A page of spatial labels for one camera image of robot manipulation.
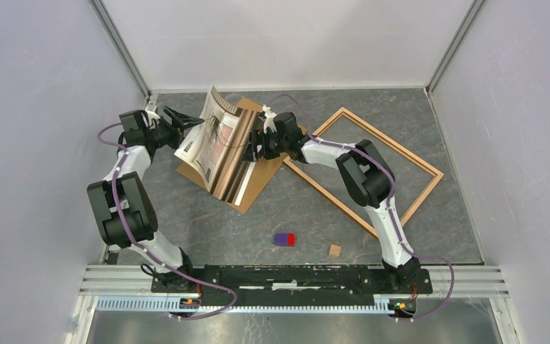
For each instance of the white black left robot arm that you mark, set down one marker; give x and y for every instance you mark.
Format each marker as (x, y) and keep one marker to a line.
(125, 216)

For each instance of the brown backing board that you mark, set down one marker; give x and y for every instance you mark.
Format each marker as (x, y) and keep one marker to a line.
(256, 178)

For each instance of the white slotted cable duct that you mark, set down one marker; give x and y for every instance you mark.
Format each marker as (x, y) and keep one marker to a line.
(176, 305)

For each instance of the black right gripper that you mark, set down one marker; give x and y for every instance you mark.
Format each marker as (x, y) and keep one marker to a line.
(265, 153)

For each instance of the small wooden cube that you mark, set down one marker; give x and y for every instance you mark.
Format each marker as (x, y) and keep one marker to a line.
(335, 251)

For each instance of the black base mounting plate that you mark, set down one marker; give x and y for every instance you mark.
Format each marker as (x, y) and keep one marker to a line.
(294, 285)

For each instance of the purple red block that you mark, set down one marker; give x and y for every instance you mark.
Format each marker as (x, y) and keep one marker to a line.
(284, 239)

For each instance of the printed photo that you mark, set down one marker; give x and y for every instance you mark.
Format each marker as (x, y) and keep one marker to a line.
(214, 148)

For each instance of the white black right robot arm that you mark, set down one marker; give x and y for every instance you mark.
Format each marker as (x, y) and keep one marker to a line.
(366, 176)

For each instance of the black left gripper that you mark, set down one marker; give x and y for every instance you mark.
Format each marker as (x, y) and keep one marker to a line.
(180, 122)

